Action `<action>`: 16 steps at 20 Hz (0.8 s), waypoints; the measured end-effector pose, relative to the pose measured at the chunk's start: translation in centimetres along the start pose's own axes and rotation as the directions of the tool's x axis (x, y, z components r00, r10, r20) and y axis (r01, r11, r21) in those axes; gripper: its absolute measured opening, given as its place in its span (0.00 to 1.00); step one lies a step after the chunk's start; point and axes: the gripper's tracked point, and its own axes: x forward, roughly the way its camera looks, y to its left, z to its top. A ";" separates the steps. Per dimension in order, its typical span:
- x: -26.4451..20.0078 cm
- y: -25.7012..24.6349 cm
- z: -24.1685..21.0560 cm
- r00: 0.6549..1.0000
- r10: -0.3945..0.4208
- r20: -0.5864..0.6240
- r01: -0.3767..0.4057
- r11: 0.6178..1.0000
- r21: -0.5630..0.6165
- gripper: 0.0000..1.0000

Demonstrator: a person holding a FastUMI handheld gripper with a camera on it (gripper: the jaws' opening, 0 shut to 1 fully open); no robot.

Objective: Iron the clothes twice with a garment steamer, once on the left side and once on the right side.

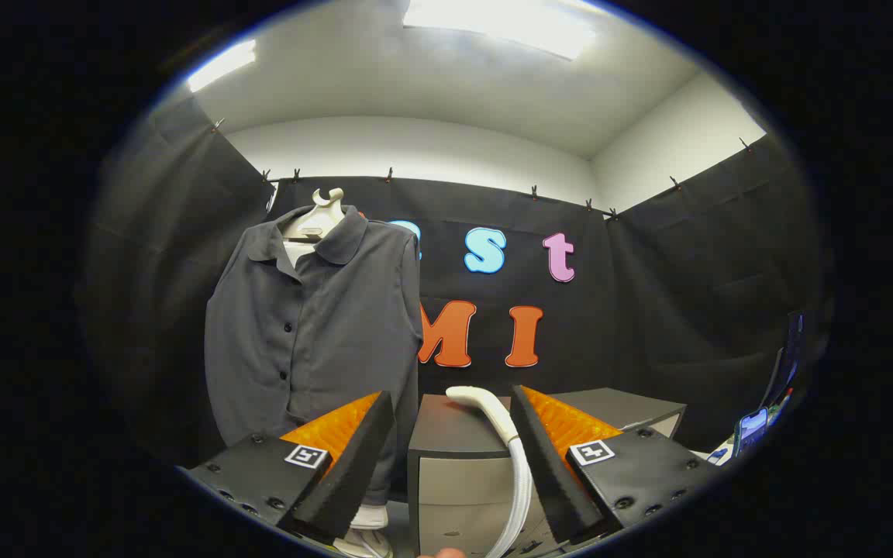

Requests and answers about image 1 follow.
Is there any grey drawer cabinet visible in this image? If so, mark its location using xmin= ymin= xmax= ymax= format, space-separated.
xmin=406 ymin=386 xmax=688 ymax=558

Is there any row of black clips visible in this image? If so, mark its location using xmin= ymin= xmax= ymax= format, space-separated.
xmin=212 ymin=116 xmax=755 ymax=219

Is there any grey button shirt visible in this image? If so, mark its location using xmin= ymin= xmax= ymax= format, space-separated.
xmin=204 ymin=205 xmax=426 ymax=508

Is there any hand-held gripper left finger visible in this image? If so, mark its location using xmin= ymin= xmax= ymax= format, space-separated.
xmin=183 ymin=390 xmax=397 ymax=543

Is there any black backdrop cloth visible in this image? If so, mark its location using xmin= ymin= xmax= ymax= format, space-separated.
xmin=82 ymin=97 xmax=831 ymax=474

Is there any white shoe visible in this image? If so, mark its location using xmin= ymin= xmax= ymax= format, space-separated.
xmin=333 ymin=529 xmax=395 ymax=558
xmin=350 ymin=504 xmax=390 ymax=531

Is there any smartphone with lit screen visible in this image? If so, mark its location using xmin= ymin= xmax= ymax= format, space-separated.
xmin=736 ymin=408 xmax=770 ymax=456

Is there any white garment steamer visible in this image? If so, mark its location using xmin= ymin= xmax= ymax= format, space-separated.
xmin=445 ymin=385 xmax=534 ymax=558

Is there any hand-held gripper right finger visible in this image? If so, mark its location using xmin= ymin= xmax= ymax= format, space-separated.
xmin=509 ymin=384 xmax=728 ymax=545

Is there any small ceiling light panel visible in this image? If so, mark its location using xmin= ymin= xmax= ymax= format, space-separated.
xmin=185 ymin=39 xmax=258 ymax=94

